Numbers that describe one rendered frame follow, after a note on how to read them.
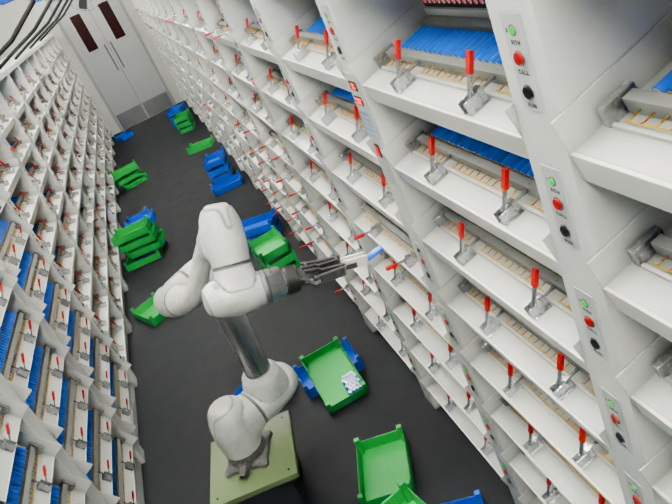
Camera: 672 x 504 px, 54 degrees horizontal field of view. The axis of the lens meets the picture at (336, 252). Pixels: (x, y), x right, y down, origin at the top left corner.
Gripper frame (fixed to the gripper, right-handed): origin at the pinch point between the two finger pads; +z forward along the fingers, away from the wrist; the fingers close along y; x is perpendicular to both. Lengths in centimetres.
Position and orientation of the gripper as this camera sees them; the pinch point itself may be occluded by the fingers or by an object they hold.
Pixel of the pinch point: (354, 261)
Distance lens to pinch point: 178.1
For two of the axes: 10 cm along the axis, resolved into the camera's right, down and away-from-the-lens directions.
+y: -3.3, -3.3, 8.8
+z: 9.3, -2.6, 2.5
